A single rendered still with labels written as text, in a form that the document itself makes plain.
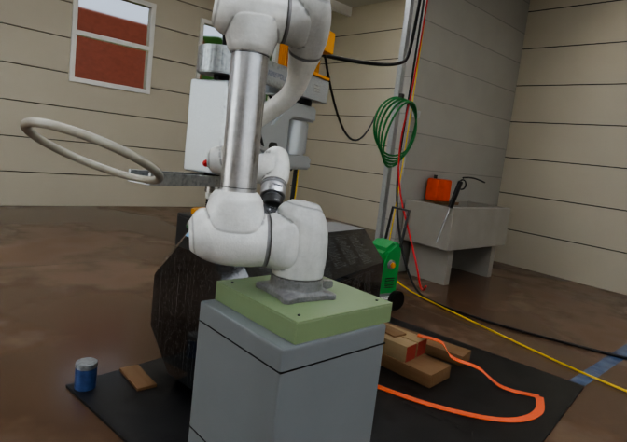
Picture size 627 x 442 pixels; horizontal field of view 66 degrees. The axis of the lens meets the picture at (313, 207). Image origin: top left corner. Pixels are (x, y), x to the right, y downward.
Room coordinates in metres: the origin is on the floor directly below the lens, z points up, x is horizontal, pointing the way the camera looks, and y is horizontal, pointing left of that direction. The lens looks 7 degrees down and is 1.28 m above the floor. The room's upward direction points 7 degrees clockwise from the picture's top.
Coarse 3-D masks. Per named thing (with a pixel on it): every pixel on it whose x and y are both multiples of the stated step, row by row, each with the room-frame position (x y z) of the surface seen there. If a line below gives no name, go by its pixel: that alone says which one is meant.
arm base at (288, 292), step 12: (276, 276) 1.35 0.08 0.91; (264, 288) 1.38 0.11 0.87; (276, 288) 1.34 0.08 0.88; (288, 288) 1.33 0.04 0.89; (300, 288) 1.32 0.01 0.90; (312, 288) 1.34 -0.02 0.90; (324, 288) 1.40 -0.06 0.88; (288, 300) 1.28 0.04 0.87; (300, 300) 1.31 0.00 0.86; (312, 300) 1.33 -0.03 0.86
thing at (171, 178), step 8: (168, 176) 1.95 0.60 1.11; (176, 176) 1.99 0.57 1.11; (184, 176) 2.03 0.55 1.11; (192, 176) 2.08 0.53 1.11; (200, 176) 2.12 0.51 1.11; (208, 176) 2.17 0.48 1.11; (216, 176) 2.22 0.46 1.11; (152, 184) 1.88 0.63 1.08; (160, 184) 1.92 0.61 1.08; (168, 184) 1.96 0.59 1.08; (176, 184) 2.00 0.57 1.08; (184, 184) 2.04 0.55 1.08; (192, 184) 2.08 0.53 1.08; (200, 184) 2.12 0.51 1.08; (208, 184) 2.17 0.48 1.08; (216, 184) 2.23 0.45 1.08
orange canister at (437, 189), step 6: (432, 180) 5.59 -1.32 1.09; (438, 180) 5.55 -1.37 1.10; (444, 180) 5.62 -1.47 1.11; (450, 180) 5.72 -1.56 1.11; (426, 186) 5.64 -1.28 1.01; (432, 186) 5.58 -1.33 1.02; (438, 186) 5.54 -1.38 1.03; (444, 186) 5.63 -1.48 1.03; (450, 186) 5.71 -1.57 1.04; (426, 192) 5.63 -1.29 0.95; (432, 192) 5.57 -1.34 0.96; (438, 192) 5.55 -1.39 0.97; (444, 192) 5.64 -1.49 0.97; (450, 192) 5.72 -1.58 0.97; (426, 198) 5.62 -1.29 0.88; (432, 198) 5.57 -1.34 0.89; (438, 198) 5.56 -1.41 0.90; (444, 198) 5.65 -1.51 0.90; (444, 204) 5.61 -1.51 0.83; (456, 204) 5.79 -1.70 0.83
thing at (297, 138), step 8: (296, 120) 2.80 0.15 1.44; (288, 128) 2.79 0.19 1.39; (296, 128) 2.80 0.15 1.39; (304, 128) 2.83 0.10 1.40; (288, 136) 2.79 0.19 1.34; (296, 136) 2.80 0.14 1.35; (304, 136) 2.84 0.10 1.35; (288, 144) 2.79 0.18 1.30; (296, 144) 2.80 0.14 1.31; (304, 144) 2.85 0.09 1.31; (288, 152) 2.80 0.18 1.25; (296, 152) 2.80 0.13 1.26; (304, 152) 2.86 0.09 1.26
